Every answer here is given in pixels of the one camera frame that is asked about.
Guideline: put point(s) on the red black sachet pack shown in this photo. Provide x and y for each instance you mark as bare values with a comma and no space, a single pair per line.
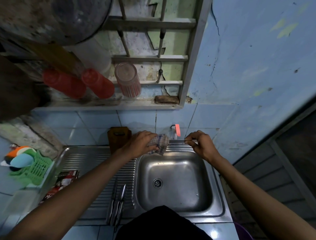
64,180

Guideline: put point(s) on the wooden scrub brush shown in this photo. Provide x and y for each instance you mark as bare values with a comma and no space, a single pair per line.
166,100

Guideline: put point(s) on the yellow plastic cup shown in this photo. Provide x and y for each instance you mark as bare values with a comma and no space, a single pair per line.
54,58

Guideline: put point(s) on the clear plastic container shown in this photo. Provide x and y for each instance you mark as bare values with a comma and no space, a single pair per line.
22,201

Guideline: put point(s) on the stainless steel sink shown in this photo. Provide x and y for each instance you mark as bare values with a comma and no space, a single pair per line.
177,183

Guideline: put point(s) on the large dark brown wok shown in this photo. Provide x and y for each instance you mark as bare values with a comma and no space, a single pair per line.
19,91

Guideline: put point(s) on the person's black clothing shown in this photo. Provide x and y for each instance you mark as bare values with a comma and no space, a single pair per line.
163,225

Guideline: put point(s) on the small wooden cutting board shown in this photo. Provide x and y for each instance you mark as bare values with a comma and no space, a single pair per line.
118,138

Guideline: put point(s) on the checked dishcloth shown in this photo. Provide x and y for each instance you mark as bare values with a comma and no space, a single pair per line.
159,144

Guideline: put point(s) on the person's left hand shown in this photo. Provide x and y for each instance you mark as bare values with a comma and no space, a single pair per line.
138,144

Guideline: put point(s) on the light blue plastic scoop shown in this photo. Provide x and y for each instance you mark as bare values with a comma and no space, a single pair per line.
21,160

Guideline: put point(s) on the green plastic basket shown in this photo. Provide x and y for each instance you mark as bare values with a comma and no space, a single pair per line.
39,170

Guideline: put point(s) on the orange plastic utensil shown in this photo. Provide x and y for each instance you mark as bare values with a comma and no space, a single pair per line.
16,150

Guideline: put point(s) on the purple plastic basket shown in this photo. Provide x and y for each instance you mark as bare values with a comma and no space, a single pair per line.
243,232

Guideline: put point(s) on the person's left forearm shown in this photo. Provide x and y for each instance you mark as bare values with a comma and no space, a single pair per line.
71,197

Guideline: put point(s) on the red striped drinking glass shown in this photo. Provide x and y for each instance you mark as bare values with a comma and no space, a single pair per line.
128,81

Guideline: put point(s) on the person's right forearm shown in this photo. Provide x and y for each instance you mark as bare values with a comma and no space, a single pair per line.
266,200

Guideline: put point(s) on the white plastic cup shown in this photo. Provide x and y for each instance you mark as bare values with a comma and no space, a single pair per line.
91,56

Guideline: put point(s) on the red plastic cup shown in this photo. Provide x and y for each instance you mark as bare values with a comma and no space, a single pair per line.
98,85
65,85

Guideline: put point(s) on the grey slatted wooden door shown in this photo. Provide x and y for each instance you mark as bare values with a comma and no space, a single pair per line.
266,188

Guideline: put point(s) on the person's right hand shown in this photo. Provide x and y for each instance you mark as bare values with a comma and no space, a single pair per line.
205,147

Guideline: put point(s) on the dark round hanging pan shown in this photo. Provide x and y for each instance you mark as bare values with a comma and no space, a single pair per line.
54,19

